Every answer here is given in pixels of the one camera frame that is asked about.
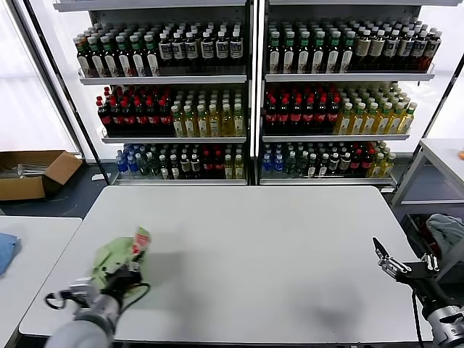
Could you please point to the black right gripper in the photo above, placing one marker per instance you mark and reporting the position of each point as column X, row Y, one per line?
column 420, row 275

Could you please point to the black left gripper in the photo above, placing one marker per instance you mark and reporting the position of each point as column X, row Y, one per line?
column 123, row 279

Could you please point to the light green t-shirt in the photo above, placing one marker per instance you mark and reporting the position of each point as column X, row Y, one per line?
column 116, row 250

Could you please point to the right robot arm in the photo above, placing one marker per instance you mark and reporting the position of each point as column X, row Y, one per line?
column 446, row 320

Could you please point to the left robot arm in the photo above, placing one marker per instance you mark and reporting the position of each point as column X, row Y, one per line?
column 90, row 326

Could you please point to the dark storage crate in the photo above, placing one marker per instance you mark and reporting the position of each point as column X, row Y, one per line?
column 413, row 232

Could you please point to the red crumpled cloth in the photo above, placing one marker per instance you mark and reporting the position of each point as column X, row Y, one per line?
column 423, row 226

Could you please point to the pale grey crumpled cloth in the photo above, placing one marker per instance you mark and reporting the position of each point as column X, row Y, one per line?
column 447, row 228

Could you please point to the white paper scrap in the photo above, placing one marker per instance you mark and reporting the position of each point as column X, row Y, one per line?
column 97, row 177

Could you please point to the small yellow juice bottle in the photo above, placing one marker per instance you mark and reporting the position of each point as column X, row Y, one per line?
column 228, row 168
column 376, row 166
column 239, row 167
column 388, row 166

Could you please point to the blue water bottle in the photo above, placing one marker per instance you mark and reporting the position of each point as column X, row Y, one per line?
column 267, row 165
column 122, row 164
column 133, row 165
column 278, row 165

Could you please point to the green tinted water bottle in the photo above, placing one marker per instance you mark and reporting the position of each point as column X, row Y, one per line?
column 154, row 166
column 301, row 166
column 144, row 166
column 290, row 165

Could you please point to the small dark drink bottle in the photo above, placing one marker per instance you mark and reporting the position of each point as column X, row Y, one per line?
column 164, row 168
column 185, row 165
column 345, row 162
column 175, row 168
column 312, row 167
column 334, row 163
column 196, row 165
column 323, row 165

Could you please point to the small red cap cola bottle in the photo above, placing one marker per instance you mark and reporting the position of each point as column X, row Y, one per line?
column 356, row 161
column 367, row 160
column 207, row 165
column 219, row 165

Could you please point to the blue folded cloth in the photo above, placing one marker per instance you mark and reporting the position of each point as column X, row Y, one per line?
column 7, row 250

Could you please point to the brown cardboard box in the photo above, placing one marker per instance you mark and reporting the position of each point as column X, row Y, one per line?
column 32, row 186

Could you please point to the grey drinks shelf unit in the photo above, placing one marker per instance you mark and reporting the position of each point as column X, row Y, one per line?
column 344, row 77
column 163, row 79

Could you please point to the green cap dark tea bottle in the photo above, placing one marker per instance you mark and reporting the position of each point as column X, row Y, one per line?
column 334, row 58
column 319, row 58
column 347, row 58
column 109, row 62
column 152, row 61
column 304, row 58
column 138, row 61
column 124, row 62
column 274, row 58
column 84, row 63
column 289, row 58
column 97, row 63

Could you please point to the grey label dark drink bottle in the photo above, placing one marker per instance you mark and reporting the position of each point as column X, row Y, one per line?
column 419, row 50
column 433, row 50
column 406, row 50
column 392, row 49

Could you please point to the beige label dark drink bottle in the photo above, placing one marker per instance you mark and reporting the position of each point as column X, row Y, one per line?
column 377, row 49
column 363, row 49

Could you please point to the white cap blue label bottle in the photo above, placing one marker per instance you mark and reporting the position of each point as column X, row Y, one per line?
column 236, row 49
column 207, row 50
column 222, row 49
column 178, row 50
column 165, row 50
column 191, row 50

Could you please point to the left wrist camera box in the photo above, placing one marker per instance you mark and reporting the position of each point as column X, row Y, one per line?
column 81, row 286

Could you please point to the white metal frame table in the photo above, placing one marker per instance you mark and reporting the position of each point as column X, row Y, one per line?
column 440, row 152

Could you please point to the dark window frame post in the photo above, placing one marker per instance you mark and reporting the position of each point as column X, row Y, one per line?
column 68, row 90
column 442, row 101

